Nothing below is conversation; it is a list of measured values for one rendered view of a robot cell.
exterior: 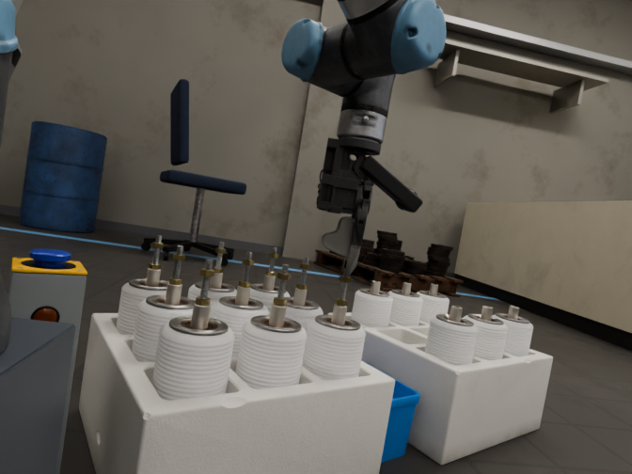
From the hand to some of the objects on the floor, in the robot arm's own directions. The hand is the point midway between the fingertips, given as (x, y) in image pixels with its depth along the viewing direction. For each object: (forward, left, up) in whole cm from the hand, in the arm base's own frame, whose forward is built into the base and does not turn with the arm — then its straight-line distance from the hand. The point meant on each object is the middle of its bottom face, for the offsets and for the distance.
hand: (351, 267), depth 69 cm
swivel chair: (+228, +56, -35) cm, 237 cm away
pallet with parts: (+259, -92, -35) cm, 277 cm away
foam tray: (+30, -32, -35) cm, 56 cm away
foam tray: (+5, +17, -35) cm, 39 cm away
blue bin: (+17, -8, -35) cm, 39 cm away
